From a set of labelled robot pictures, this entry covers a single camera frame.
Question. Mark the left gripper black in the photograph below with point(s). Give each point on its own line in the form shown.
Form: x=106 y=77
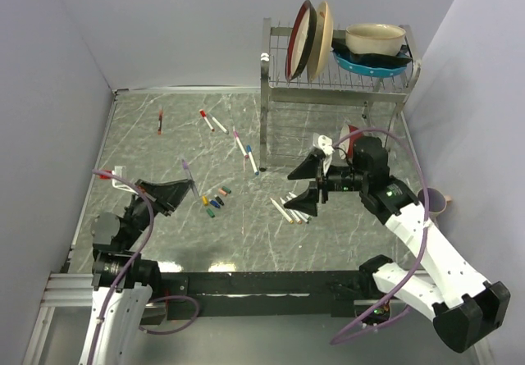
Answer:
x=170 y=193

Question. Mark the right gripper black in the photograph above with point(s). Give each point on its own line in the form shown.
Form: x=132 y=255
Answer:
x=307 y=203

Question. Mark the yellow marker pen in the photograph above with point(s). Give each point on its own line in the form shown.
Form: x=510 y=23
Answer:
x=282 y=211

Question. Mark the blue pen cap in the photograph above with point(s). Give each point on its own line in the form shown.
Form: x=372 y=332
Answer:
x=215 y=204

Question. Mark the red marker pen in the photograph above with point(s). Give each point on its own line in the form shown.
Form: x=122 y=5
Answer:
x=207 y=121

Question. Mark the dark blue marker pen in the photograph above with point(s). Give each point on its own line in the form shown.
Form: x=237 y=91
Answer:
x=303 y=218

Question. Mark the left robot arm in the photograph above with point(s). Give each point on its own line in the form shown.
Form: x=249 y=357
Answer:
x=123 y=282

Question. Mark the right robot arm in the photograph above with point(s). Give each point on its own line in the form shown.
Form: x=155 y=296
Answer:
x=463 y=306

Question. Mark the white marker pen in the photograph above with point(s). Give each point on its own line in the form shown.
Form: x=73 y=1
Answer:
x=219 y=125

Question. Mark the pink marker pen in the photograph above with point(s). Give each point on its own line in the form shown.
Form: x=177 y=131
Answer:
x=239 y=143

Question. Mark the red white bowl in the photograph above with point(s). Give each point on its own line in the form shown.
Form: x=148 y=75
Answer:
x=345 y=148

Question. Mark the steel dish rack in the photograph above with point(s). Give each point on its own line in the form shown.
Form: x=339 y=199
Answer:
x=291 y=111

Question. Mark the blue dotted dish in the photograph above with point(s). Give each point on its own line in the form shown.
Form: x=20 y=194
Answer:
x=378 y=72

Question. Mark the purple pink mug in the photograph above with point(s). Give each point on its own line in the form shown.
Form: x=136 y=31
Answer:
x=437 y=201

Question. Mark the black square plate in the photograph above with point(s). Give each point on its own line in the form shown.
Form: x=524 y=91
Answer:
x=368 y=59

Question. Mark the beige plate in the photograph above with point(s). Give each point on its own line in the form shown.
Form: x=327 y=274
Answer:
x=322 y=42

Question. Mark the red black plate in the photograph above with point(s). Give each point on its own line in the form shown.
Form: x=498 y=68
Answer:
x=301 y=41

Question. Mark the cream ceramic bowl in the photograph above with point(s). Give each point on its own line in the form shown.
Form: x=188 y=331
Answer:
x=374 y=38

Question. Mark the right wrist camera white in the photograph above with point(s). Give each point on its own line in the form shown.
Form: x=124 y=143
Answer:
x=325 y=144

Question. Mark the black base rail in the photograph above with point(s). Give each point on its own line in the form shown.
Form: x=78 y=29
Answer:
x=264 y=293

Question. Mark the aluminium frame rail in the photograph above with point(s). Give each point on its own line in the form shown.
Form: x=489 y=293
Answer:
x=68 y=290

